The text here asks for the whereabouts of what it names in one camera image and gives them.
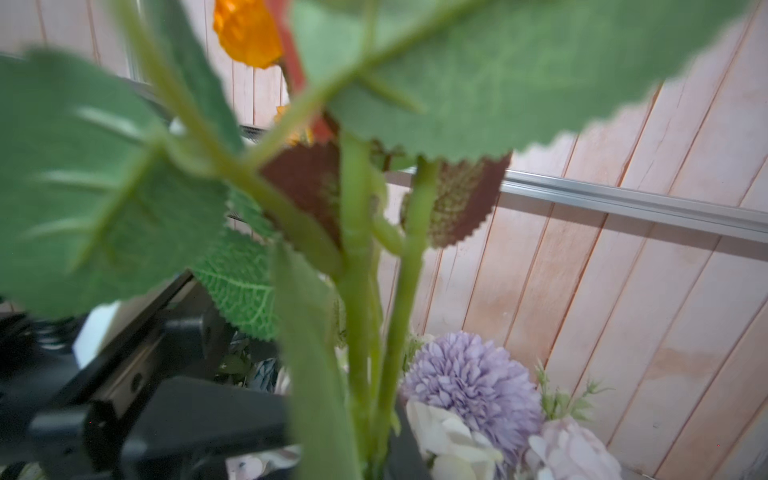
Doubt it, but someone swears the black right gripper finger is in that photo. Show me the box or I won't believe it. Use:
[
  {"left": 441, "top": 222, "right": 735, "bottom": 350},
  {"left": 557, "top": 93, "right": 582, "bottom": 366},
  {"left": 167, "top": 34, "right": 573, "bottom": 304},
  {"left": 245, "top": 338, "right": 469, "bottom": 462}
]
[{"left": 386, "top": 403, "right": 431, "bottom": 480}]

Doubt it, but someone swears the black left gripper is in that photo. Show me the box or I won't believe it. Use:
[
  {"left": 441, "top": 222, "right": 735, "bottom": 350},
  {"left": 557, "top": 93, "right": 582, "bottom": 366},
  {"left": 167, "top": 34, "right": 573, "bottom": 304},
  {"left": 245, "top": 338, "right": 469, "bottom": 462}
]
[{"left": 1, "top": 273, "right": 288, "bottom": 479}]

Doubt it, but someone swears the purple white flower bouquet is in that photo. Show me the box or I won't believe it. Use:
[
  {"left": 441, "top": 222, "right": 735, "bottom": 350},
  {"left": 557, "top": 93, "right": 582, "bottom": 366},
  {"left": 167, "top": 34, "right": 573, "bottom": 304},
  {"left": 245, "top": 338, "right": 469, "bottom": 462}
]
[{"left": 400, "top": 332, "right": 622, "bottom": 479}]

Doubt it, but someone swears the peach pink rose stem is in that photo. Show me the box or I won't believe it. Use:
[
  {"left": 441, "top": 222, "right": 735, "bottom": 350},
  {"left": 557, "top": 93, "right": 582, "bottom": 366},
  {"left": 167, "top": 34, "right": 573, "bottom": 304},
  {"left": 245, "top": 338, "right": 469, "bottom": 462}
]
[{"left": 1, "top": 1, "right": 747, "bottom": 479}]

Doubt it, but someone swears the yellow orange poppy stem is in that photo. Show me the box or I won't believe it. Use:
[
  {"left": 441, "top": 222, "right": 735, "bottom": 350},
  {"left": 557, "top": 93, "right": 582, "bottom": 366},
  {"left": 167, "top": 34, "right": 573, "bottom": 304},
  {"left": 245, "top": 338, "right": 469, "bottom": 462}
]
[{"left": 212, "top": 1, "right": 290, "bottom": 128}]

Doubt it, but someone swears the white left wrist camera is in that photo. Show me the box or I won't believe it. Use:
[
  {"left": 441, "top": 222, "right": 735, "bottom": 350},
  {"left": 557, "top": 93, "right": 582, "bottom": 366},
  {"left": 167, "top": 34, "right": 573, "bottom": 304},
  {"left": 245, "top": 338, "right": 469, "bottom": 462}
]
[{"left": 72, "top": 301, "right": 122, "bottom": 370}]

